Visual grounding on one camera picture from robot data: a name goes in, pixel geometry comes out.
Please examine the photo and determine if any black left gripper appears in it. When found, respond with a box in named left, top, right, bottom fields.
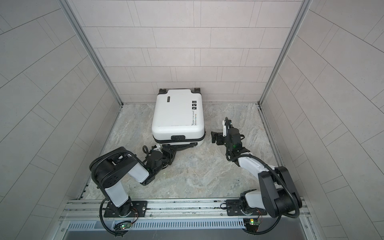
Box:
left=152, top=146, right=179, bottom=176

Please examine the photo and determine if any white black suitcase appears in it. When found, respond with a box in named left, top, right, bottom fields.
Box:
left=152, top=88, right=206, bottom=146

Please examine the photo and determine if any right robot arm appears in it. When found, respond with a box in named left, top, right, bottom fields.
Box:
left=211, top=132, right=302, bottom=218

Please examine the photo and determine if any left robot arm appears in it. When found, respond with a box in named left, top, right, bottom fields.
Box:
left=90, top=146, right=177, bottom=212

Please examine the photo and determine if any left circuit board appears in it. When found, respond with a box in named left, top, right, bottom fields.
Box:
left=114, top=221, right=132, bottom=231

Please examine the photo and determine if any circuit board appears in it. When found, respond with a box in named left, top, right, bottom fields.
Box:
left=243, top=219, right=261, bottom=233
left=114, top=221, right=132, bottom=231

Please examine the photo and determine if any right circuit board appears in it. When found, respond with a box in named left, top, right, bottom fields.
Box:
left=243, top=219, right=261, bottom=233

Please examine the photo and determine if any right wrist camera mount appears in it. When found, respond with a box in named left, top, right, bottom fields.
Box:
left=223, top=118, right=245, bottom=151

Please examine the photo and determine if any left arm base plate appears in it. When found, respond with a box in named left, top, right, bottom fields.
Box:
left=103, top=201, right=148, bottom=218

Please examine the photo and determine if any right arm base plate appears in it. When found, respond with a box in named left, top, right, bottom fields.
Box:
left=225, top=199, right=268, bottom=216

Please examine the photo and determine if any aluminium mounting rail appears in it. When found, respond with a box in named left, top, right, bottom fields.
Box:
left=59, top=196, right=310, bottom=221

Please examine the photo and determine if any right black corrugated cable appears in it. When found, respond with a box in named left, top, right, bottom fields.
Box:
left=224, top=116, right=301, bottom=235

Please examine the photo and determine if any metal corner post right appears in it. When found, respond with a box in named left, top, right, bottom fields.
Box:
left=259, top=0, right=312, bottom=106

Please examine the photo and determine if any metal corner post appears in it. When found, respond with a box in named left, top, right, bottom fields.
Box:
left=259, top=0, right=312, bottom=106
left=58, top=0, right=124, bottom=107

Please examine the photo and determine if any metal corner post left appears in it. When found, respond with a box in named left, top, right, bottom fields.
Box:
left=58, top=0, right=124, bottom=107

